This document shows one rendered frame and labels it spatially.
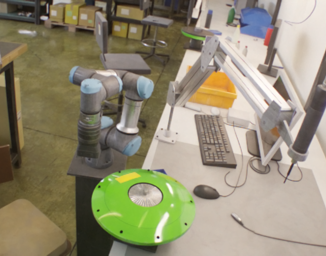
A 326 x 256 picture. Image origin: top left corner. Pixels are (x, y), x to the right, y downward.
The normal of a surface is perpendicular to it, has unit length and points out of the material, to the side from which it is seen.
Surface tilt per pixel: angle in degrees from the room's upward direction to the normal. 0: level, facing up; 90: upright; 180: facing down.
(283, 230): 0
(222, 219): 0
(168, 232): 24
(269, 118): 90
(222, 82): 86
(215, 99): 94
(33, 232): 0
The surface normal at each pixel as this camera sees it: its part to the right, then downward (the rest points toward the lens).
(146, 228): 0.15, -0.58
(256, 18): -0.18, 0.51
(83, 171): 0.15, -0.84
